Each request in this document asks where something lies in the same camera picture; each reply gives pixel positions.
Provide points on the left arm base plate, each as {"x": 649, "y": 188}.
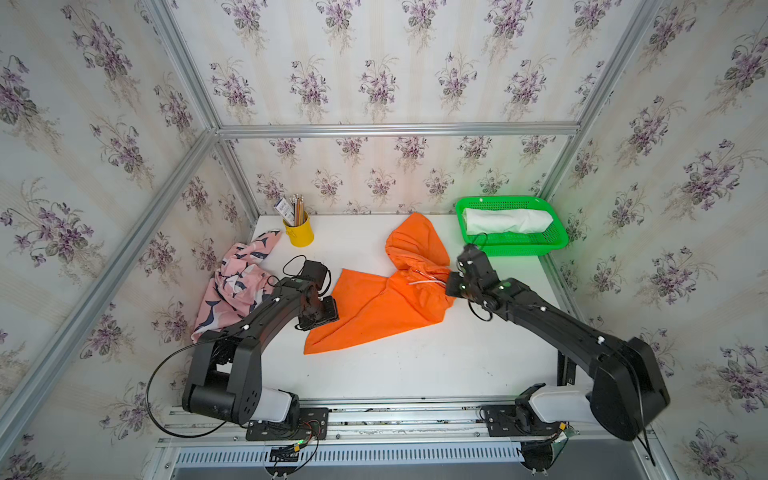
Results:
{"x": 301, "y": 424}

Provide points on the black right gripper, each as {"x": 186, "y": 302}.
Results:
{"x": 454, "y": 284}

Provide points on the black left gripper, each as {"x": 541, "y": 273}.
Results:
{"x": 331, "y": 313}

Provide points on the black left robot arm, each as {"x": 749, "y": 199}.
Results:
{"x": 225, "y": 376}

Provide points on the yellow pencil cup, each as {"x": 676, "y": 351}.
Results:
{"x": 300, "y": 236}

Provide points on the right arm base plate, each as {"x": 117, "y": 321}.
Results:
{"x": 516, "y": 421}

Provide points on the green plastic basket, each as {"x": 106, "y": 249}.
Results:
{"x": 509, "y": 243}

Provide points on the white shorts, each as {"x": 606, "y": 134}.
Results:
{"x": 518, "y": 221}

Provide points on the orange cloth garment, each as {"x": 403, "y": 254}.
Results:
{"x": 373, "y": 308}

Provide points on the wooden pencils bundle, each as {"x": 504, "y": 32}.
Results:
{"x": 299, "y": 210}

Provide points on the pink patterned garment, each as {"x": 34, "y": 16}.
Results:
{"x": 237, "y": 286}

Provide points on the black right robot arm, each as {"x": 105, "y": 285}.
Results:
{"x": 628, "y": 389}

